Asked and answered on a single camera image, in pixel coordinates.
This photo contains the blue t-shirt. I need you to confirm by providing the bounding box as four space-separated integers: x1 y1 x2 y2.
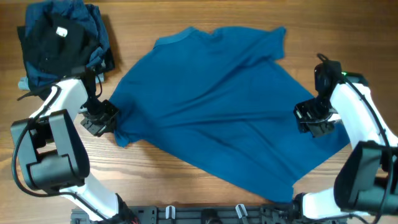
109 27 349 203

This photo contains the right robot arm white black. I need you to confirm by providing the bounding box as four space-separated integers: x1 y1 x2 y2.
294 69 397 222

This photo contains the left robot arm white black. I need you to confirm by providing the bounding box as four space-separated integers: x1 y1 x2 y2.
11 66 139 223

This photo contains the dark blue folded garment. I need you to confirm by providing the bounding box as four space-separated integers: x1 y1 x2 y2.
24 0 111 87

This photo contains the black folded garment on pile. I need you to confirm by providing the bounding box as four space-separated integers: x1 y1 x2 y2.
17 13 115 100

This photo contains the light grey folded garment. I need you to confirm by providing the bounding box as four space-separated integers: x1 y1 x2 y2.
18 73 104 91

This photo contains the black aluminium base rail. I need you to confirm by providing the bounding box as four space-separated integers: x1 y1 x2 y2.
70 203 348 224

